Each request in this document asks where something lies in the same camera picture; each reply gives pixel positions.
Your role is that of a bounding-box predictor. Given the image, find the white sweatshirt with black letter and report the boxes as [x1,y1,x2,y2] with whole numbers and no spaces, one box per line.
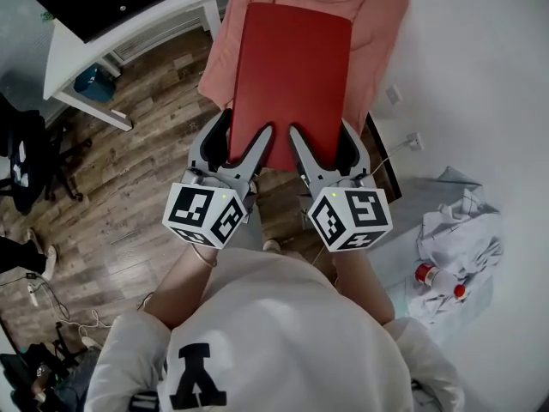
[83,246,467,412]

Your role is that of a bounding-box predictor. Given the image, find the white floor cable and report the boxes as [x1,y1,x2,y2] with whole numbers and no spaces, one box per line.
[25,272,113,349]

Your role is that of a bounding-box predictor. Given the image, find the plastic bottle with red cap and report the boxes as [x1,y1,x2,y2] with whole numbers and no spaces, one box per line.
[413,262,468,303]

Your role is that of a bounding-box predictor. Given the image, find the black office chair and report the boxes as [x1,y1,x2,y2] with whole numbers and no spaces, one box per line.
[0,108,94,215]

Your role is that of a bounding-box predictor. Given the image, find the teal waste bin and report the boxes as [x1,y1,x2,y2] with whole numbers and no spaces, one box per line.
[73,64,117,104]

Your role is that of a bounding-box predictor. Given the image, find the white charging cable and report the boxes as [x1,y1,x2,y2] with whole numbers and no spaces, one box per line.
[367,140,413,176]

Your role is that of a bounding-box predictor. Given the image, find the pink blanket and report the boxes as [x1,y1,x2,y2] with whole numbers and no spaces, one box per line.
[197,0,411,137]

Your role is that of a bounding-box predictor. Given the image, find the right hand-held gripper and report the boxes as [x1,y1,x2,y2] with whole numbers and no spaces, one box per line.
[287,118,394,253]

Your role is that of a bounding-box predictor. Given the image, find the person's left forearm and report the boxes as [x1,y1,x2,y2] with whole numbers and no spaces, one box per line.
[142,241,220,330]

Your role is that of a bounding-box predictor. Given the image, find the person's right forearm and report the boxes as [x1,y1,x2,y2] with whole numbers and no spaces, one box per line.
[330,246,396,326]

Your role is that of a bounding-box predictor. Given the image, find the red book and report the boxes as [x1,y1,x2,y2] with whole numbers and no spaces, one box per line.
[226,1,353,173]

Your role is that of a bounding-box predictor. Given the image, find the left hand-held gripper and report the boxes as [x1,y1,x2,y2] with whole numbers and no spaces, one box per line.
[161,108,275,251]

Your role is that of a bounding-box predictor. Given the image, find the crumpled white checked cloth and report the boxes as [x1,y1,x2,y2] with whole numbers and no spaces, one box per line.
[404,185,505,326]

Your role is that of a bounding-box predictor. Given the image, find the dark wooden bed frame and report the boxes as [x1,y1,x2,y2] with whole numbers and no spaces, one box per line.
[363,112,403,202]

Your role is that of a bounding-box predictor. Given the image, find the thin metal bracelet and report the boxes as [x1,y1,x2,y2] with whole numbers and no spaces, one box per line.
[190,242,220,270]

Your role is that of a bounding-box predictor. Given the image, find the white desk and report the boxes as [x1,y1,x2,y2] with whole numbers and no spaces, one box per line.
[42,0,222,133]

